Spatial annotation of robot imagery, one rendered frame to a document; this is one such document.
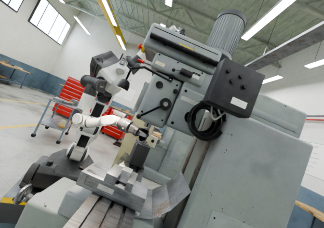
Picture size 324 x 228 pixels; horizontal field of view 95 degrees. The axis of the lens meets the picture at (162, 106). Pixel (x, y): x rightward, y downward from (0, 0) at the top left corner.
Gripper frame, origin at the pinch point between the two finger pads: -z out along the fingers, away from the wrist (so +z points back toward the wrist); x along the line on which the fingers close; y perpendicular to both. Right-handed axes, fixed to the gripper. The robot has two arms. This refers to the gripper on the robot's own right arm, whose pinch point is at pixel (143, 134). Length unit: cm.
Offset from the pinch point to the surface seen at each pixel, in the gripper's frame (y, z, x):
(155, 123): -10.2, -6.6, -8.4
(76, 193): 40.5, 15.1, -20.0
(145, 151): 17.5, 1.9, 33.8
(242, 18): -94, -30, -1
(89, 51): -228, 791, 721
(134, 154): 23.9, 8.7, 30.5
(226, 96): -34, -35, -29
